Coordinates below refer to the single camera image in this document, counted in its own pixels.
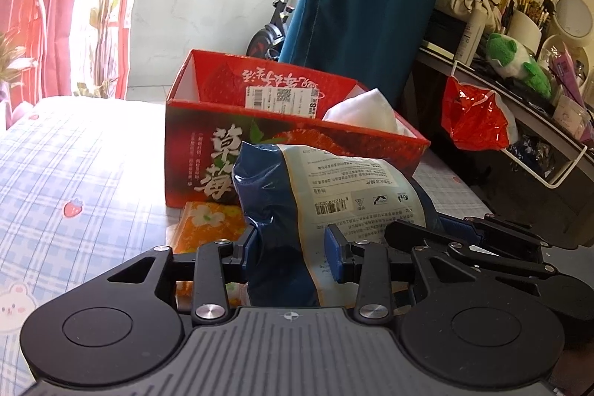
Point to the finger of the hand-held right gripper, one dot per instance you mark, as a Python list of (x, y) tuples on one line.
[(508, 232), (501, 262)]

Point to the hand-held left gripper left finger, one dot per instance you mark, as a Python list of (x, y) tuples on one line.
[(249, 257)]

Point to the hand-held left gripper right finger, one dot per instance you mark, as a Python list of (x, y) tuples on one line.
[(333, 254)]

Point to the blue and white packet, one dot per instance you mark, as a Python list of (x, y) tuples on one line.
[(297, 192)]

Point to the red strawberry print box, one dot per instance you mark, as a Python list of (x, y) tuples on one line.
[(209, 131)]

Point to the white soft pack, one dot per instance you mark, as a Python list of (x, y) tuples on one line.
[(366, 110)]

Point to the dark desk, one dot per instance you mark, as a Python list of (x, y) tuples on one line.
[(524, 196)]

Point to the orange floral packet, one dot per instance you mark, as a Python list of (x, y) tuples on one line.
[(209, 222)]

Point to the red plastic bag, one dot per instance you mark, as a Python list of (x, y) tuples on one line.
[(473, 117)]

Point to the pink and white box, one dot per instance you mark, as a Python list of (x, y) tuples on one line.
[(571, 117)]

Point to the green plush toy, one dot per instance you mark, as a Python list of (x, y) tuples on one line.
[(506, 52)]

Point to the white bottle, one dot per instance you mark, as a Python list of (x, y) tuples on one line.
[(472, 36)]

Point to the white brush holder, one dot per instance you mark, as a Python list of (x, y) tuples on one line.
[(522, 29)]

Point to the black exercise bike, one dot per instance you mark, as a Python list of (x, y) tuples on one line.
[(267, 41)]

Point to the round white mirror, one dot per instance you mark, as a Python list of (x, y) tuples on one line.
[(573, 15)]

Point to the bunch of makeup brushes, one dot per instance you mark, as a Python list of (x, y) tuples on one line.
[(529, 4)]

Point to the pink printed curtain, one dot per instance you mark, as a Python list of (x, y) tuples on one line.
[(60, 20)]

